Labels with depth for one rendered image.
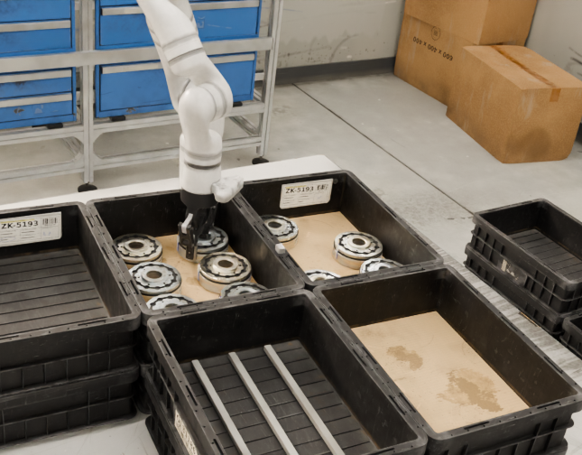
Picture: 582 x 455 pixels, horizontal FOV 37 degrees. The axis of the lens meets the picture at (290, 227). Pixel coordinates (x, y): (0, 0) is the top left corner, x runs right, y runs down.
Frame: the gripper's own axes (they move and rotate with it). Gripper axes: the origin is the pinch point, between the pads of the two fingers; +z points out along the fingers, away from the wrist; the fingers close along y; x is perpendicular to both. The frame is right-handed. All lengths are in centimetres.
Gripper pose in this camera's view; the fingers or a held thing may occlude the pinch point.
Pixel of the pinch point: (196, 246)
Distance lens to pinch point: 175.2
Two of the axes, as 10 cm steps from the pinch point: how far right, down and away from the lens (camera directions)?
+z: -1.1, 8.6, 5.0
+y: -3.5, 4.4, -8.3
